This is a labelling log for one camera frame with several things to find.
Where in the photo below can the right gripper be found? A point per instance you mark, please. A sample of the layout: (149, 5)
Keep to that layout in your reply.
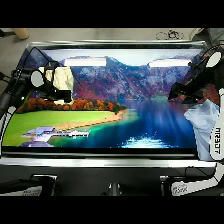
(181, 91)

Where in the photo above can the pale blue shirt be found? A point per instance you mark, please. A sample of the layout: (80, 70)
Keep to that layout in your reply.
(201, 126)

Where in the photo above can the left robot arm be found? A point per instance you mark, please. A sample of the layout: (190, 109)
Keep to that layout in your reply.
(20, 83)

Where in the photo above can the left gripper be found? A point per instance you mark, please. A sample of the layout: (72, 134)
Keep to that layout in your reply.
(61, 95)

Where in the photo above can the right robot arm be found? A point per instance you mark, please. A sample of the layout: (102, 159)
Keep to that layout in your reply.
(216, 133)

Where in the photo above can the silver frame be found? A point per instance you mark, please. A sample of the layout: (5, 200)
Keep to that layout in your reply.
(100, 162)

